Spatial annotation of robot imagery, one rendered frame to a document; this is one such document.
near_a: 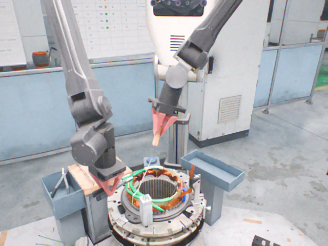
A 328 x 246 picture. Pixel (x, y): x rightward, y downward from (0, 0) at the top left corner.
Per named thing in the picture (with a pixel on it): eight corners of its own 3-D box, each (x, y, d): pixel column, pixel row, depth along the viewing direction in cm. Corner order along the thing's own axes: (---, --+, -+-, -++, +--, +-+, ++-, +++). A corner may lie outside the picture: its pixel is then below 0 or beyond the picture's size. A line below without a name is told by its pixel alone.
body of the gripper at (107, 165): (105, 182, 63) (103, 156, 60) (84, 165, 70) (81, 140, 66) (127, 171, 67) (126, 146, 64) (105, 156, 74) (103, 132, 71)
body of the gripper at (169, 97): (185, 116, 75) (193, 91, 73) (153, 108, 70) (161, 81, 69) (176, 109, 80) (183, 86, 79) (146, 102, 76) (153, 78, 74)
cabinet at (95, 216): (94, 246, 107) (85, 195, 95) (78, 218, 120) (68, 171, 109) (135, 223, 117) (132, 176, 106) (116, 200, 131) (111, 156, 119)
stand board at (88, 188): (85, 196, 95) (84, 190, 94) (68, 171, 109) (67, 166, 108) (132, 176, 106) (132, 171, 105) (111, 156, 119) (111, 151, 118)
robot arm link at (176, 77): (208, 59, 74) (184, 40, 73) (214, 57, 62) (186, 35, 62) (183, 93, 76) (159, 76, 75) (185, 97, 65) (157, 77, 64)
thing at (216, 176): (237, 224, 117) (244, 171, 105) (223, 238, 110) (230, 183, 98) (193, 197, 133) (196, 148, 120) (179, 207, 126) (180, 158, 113)
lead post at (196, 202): (200, 205, 83) (202, 175, 78) (192, 207, 82) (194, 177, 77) (197, 201, 85) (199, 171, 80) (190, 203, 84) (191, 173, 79)
